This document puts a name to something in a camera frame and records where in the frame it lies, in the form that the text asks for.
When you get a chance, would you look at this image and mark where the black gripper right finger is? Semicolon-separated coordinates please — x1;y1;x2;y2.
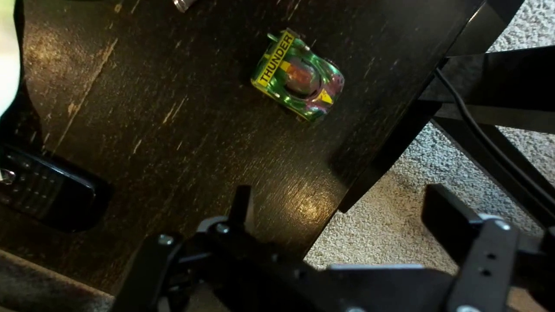
422;184;488;259

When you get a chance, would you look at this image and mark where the green toy car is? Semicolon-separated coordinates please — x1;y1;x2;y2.
250;28;346;124

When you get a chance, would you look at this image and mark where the black remote control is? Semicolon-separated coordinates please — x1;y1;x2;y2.
0;144;112;231

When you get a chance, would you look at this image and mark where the white plastic bag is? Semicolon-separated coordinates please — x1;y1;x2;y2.
0;0;21;117

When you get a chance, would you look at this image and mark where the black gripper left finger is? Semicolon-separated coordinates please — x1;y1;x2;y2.
228;186;254;229

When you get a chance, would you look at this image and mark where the black floor cable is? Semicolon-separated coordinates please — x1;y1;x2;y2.
434;68;555;214

